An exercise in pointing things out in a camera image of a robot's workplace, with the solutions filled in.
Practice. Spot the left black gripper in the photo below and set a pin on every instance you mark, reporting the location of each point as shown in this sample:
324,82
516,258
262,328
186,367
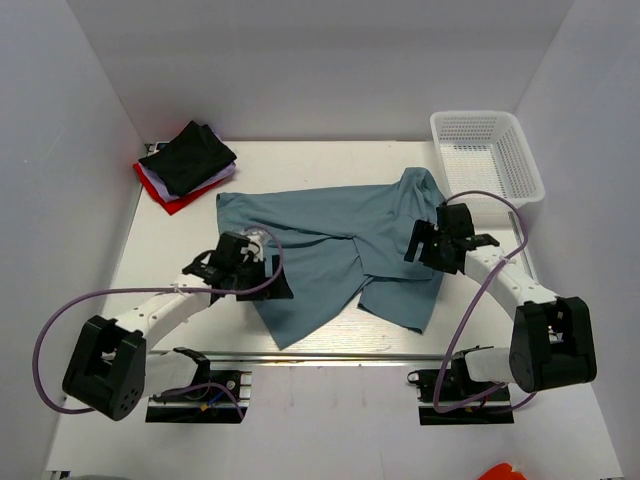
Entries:
280,289

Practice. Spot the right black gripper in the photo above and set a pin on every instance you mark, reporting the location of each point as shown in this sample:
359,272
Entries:
421,234

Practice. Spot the teal blue t-shirt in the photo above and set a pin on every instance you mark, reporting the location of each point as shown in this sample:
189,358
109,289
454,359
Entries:
343,242

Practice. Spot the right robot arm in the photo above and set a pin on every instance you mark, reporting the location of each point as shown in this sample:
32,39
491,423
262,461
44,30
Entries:
552,342

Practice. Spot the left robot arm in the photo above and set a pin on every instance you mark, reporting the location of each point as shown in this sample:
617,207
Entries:
113,367

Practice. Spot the white plastic basket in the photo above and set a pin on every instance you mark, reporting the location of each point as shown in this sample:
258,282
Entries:
485,150

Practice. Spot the red folded t-shirt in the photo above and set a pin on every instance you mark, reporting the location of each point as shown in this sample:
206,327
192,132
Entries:
170,203

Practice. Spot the black folded t-shirt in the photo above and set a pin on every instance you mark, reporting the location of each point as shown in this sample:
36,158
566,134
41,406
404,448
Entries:
195,155

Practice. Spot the orange object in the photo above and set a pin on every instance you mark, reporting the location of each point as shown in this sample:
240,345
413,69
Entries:
502,471

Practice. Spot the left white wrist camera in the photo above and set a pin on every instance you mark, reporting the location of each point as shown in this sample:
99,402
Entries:
253,251

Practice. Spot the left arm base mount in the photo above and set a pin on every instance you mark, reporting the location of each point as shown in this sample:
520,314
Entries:
224,400

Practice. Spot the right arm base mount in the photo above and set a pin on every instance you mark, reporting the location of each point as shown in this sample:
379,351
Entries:
487,410

